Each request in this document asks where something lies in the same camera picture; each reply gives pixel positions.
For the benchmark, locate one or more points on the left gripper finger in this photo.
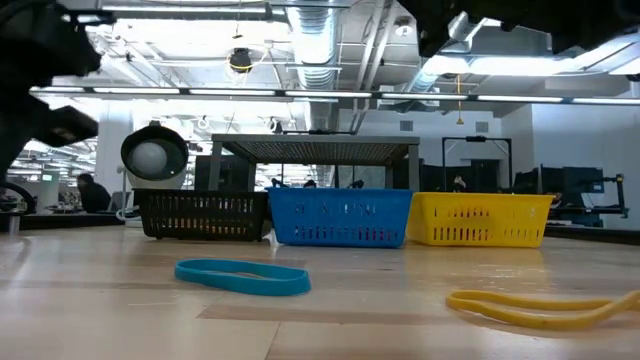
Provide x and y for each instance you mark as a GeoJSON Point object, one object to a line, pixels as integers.
{"type": "Point", "coordinates": [80, 57]}
{"type": "Point", "coordinates": [65, 127]}

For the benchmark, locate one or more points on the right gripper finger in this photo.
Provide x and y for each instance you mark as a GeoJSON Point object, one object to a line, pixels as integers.
{"type": "Point", "coordinates": [432, 25]}

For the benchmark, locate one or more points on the black plastic basket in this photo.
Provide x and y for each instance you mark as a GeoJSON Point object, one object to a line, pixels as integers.
{"type": "Point", "coordinates": [200, 215]}

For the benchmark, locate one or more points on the blue plastic basket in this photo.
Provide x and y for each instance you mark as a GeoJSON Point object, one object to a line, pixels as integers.
{"type": "Point", "coordinates": [340, 217]}

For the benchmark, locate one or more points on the blue rubber band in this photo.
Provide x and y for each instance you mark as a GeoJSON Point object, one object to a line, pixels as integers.
{"type": "Point", "coordinates": [295, 284]}

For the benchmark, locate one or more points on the yellow rubber band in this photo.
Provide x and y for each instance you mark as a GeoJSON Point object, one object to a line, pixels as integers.
{"type": "Point", "coordinates": [550, 323]}

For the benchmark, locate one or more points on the white ceiling dome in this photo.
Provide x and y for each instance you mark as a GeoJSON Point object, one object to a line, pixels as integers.
{"type": "Point", "coordinates": [403, 29]}

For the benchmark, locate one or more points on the white square column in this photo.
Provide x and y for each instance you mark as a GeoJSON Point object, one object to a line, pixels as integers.
{"type": "Point", "coordinates": [107, 165]}

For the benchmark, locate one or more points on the long ceiling light strip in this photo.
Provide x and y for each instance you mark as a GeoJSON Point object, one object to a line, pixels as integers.
{"type": "Point", "coordinates": [325, 94]}

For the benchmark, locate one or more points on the grey perforated metal riser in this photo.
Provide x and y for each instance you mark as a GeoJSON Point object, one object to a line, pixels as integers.
{"type": "Point", "coordinates": [315, 140]}

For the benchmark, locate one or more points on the dark workstation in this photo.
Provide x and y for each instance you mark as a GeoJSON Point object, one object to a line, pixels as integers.
{"type": "Point", "coordinates": [575, 190]}

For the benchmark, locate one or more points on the black screen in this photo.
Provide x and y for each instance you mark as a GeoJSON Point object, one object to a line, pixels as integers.
{"type": "Point", "coordinates": [232, 172]}

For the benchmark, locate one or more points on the yellow plastic basket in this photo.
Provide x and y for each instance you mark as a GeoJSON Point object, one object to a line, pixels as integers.
{"type": "Point", "coordinates": [477, 220]}

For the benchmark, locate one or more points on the silver slanted ventilation duct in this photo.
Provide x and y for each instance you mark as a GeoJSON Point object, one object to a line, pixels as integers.
{"type": "Point", "coordinates": [425, 80]}

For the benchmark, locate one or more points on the grey wall vent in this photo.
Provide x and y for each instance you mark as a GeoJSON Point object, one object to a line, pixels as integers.
{"type": "Point", "coordinates": [482, 127]}
{"type": "Point", "coordinates": [406, 125]}

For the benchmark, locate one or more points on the silver ribbed ventilation duct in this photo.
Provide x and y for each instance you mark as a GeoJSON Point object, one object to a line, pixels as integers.
{"type": "Point", "coordinates": [315, 45]}

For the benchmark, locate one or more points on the black metal frame stand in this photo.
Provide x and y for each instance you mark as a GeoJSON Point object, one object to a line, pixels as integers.
{"type": "Point", "coordinates": [475, 138]}

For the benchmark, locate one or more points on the black ceiling camera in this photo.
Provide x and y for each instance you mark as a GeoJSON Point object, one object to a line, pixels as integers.
{"type": "Point", "coordinates": [240, 60]}

